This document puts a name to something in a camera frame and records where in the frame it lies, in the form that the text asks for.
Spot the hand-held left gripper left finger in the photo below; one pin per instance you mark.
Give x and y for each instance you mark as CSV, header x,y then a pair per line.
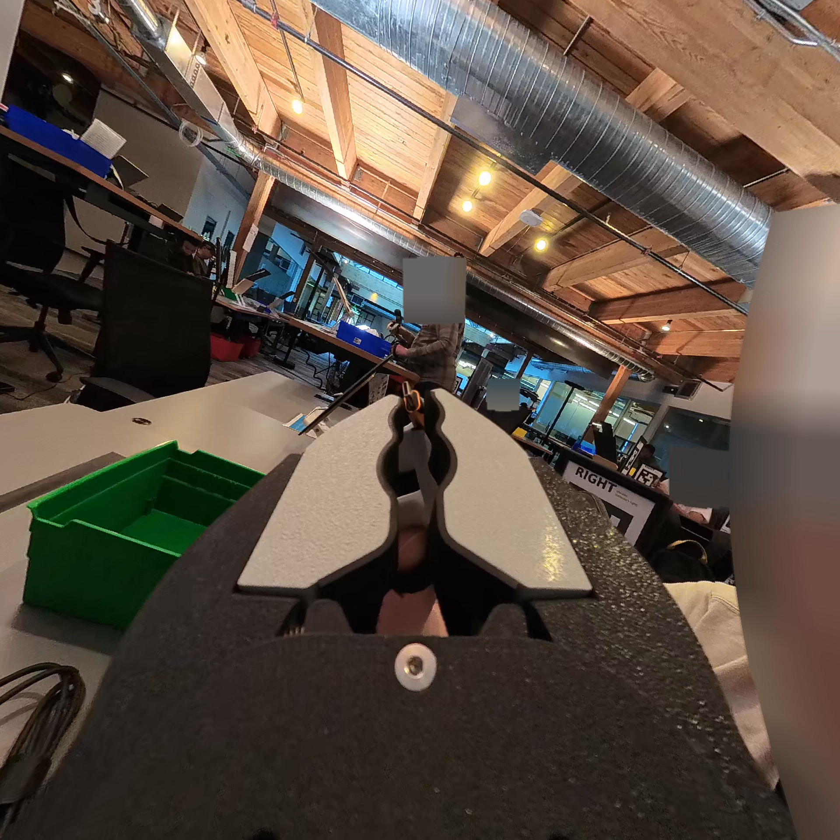
x,y
321,505

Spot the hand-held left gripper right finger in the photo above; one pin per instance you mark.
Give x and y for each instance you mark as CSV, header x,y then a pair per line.
x,y
505,505

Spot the person's right hand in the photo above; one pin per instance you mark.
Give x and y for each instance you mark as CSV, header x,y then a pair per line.
x,y
413,610

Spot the black rod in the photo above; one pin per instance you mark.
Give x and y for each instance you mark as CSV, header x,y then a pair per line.
x,y
348,394

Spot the person's cream sweater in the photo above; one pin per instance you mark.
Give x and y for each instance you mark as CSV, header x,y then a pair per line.
x,y
715,630

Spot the wooden work table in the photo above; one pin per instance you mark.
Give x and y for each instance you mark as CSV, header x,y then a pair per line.
x,y
328,338

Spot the small blue bin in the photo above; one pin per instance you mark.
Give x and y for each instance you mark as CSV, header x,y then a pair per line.
x,y
361,340

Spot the red bin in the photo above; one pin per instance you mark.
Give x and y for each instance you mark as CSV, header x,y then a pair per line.
x,y
251,346
226,346

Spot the green plastic bin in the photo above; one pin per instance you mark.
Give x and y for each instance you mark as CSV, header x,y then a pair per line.
x,y
85,558

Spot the black panel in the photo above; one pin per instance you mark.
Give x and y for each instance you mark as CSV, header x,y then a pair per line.
x,y
154,321

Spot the white ceiling sensor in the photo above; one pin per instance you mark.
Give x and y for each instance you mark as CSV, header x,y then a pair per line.
x,y
530,218

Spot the black office chair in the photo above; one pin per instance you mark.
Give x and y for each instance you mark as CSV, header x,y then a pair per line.
x,y
39,289

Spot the white ribbed box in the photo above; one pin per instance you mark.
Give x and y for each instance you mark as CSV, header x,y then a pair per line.
x,y
102,138

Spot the large blue bin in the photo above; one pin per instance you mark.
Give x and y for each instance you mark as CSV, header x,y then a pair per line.
x,y
52,141

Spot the wooden desk with black frame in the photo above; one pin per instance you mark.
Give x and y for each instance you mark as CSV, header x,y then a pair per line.
x,y
131,197

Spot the large silver air duct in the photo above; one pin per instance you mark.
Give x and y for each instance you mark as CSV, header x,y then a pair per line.
x,y
590,131

